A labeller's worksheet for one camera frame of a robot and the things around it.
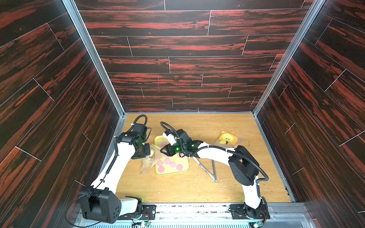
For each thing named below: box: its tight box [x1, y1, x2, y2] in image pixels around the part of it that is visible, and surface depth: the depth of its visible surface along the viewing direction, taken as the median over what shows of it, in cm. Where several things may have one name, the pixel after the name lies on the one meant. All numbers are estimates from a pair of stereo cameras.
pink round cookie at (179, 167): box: [176, 164, 183, 171], surface depth 93 cm
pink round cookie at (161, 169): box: [157, 165, 165, 173], surface depth 91 cm
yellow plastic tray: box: [154, 135, 190, 176], surface depth 93 cm
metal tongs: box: [192, 156, 219, 184], surface depth 88 cm
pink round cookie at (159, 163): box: [156, 160, 164, 167], surface depth 95 cm
